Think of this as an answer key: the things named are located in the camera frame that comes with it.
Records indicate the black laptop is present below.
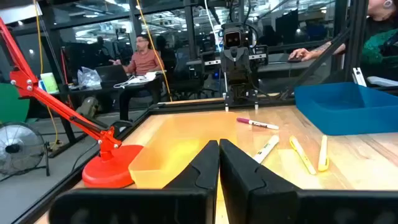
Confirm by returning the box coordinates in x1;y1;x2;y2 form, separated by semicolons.
95;64;130;88

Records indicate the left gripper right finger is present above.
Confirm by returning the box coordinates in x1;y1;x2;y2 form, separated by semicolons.
219;138;398;224

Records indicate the white cable bundle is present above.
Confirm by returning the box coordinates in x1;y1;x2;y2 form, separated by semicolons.
113;71;158;90

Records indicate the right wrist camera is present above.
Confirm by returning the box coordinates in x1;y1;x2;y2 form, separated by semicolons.
223;29;243;50

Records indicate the grey desk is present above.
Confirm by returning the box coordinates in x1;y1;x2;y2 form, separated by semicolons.
257;52;321;78

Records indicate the white chair armrest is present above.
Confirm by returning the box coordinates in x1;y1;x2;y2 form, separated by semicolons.
366;76;398;88

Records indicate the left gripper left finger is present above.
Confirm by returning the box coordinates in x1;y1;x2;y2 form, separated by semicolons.
49;139;220;224

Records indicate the person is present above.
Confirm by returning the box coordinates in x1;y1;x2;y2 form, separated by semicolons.
93;35;108;63
287;0;398;82
108;33;165;122

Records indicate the blue plastic tray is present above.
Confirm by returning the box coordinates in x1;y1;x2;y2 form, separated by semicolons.
294;82;398;136

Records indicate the light green highlighter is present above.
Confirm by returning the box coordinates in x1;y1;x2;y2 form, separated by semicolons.
252;134;280;164

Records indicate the person's hand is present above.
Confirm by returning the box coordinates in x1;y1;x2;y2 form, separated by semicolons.
288;48;315;62

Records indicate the red desk lamp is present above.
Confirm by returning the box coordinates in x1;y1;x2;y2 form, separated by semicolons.
0;17;144;189

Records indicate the black aluminium rig frame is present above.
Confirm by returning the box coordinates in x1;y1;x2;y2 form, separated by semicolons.
12;0;369;224

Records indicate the black desk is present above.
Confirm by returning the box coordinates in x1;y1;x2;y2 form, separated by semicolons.
40;71;165;122

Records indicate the clear plastic bag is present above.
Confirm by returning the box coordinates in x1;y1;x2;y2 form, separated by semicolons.
76;66;102;88

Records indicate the red marker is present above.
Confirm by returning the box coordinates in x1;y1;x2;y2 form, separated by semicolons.
236;117;280;131

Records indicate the person's forearm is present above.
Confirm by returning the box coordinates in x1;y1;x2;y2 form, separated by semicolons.
310;40;348;60

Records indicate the orange translucent tray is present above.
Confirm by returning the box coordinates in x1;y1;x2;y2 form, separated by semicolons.
128;111;239;190

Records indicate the yellow power cable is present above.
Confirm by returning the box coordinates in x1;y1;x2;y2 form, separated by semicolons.
136;0;174;102
32;0;60;150

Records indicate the black floor fan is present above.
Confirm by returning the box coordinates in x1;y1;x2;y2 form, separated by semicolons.
0;121;50;178

